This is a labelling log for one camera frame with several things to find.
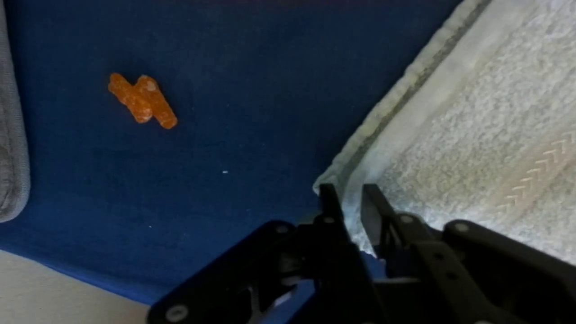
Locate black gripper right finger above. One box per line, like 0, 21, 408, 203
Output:
360, 181, 576, 324

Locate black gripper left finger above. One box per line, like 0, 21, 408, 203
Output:
145, 181, 385, 324

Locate white cloth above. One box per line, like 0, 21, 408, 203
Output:
311, 0, 576, 266

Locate blue ironing board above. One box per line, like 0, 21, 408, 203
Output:
0, 0, 482, 305

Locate small orange object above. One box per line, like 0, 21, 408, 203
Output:
106, 71, 180, 131

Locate grey quilted pad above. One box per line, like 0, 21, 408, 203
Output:
0, 0, 32, 224

